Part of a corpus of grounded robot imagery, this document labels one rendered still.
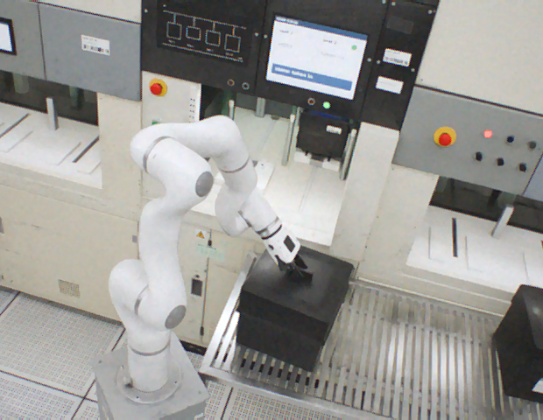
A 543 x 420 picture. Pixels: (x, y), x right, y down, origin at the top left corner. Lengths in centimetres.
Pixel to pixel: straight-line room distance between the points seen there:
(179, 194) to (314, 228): 104
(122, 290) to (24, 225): 126
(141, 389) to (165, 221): 62
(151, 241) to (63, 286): 152
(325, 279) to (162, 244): 62
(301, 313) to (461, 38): 92
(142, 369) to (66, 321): 134
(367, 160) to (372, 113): 15
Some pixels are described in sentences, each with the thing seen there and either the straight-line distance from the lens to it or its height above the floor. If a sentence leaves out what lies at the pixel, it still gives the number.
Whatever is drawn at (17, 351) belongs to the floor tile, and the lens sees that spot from 289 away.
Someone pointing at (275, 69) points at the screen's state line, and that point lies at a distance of 181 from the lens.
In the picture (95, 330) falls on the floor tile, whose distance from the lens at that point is 291.
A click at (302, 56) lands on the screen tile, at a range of 177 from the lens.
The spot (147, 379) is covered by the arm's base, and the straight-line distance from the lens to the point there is 170.
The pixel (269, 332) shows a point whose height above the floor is 87.
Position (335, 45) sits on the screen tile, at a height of 163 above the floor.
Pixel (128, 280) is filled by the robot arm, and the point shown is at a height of 117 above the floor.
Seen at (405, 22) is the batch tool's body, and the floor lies 174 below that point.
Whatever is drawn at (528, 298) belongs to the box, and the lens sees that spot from 202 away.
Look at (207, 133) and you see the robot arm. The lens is 132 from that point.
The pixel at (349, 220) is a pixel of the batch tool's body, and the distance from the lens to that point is 198.
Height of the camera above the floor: 223
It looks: 37 degrees down
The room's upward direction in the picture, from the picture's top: 10 degrees clockwise
